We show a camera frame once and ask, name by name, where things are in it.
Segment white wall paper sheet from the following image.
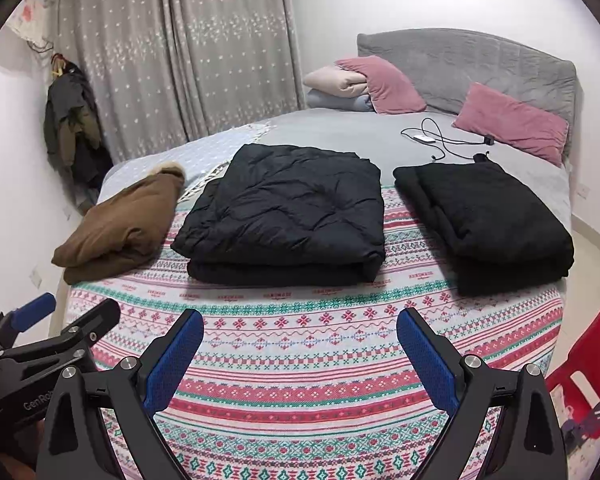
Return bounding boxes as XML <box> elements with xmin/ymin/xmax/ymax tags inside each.
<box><xmin>5</xmin><ymin>0</ymin><xmax>52</xmax><ymax>47</ymax></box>

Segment pink pillow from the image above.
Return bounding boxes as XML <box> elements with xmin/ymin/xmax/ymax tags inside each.
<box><xmin>452</xmin><ymin>82</ymin><xmax>569</xmax><ymax>167</ymax></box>
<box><xmin>335</xmin><ymin>55</ymin><xmax>428</xmax><ymax>116</ymax></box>

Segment grey patterned curtain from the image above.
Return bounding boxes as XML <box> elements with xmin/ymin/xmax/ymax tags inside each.
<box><xmin>55</xmin><ymin>0</ymin><xmax>307</xmax><ymax>167</ymax></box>

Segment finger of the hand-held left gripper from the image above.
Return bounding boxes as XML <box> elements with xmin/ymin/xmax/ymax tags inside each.
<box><xmin>55</xmin><ymin>299</ymin><xmax>122</xmax><ymax>359</ymax></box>
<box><xmin>0</xmin><ymin>292</ymin><xmax>57</xmax><ymax>334</ymax></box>

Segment grey padded headboard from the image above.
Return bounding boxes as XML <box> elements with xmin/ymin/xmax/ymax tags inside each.
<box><xmin>356</xmin><ymin>29</ymin><xmax>579</xmax><ymax>167</ymax></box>

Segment black puffer jacket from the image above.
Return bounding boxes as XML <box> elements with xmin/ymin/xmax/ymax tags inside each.
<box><xmin>171</xmin><ymin>143</ymin><xmax>387</xmax><ymax>284</ymax></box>

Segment red plastic chair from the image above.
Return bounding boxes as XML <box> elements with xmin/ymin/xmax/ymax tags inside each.
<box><xmin>545</xmin><ymin>294</ymin><xmax>600</xmax><ymax>461</ymax></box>

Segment grey bed sheet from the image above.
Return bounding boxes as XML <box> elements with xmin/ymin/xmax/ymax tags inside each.
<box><xmin>97</xmin><ymin>107</ymin><xmax>574</xmax><ymax>241</ymax></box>

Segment hanging dark clothes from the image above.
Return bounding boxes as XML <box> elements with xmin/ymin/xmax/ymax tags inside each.
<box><xmin>42</xmin><ymin>54</ymin><xmax>114</xmax><ymax>213</ymax></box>

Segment folded beige blanket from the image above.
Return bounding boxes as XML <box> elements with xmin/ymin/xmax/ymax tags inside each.
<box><xmin>302</xmin><ymin>66</ymin><xmax>369</xmax><ymax>99</ymax></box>

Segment light blue fringed sheet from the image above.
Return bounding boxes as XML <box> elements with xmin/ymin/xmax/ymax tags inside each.
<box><xmin>99</xmin><ymin>120</ymin><xmax>272</xmax><ymax>203</ymax></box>

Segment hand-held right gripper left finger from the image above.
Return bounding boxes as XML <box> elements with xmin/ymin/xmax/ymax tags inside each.
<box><xmin>36</xmin><ymin>308</ymin><xmax>205</xmax><ymax>480</ymax></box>

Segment floral print cloth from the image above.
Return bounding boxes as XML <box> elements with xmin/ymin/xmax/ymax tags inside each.
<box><xmin>550</xmin><ymin>385</ymin><xmax>600</xmax><ymax>453</ymax></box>

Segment red green patterned blanket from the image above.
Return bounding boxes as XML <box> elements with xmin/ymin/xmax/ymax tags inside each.
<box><xmin>62</xmin><ymin>185</ymin><xmax>567</xmax><ymax>480</ymax></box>

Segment brown fur-trimmed coat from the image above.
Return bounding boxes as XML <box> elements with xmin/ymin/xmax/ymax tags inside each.
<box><xmin>51</xmin><ymin>162</ymin><xmax>187</xmax><ymax>285</ymax></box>

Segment black cable with white controller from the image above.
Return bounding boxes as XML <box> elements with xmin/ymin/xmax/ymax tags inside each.
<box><xmin>400</xmin><ymin>117</ymin><xmax>497</xmax><ymax>164</ymax></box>

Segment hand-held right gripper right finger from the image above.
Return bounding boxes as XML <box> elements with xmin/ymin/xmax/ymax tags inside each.
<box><xmin>396</xmin><ymin>307</ymin><xmax>568</xmax><ymax>480</ymax></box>

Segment black fleece garment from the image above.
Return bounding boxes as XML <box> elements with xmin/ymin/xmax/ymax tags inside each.
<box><xmin>392</xmin><ymin>157</ymin><xmax>576</xmax><ymax>299</ymax></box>

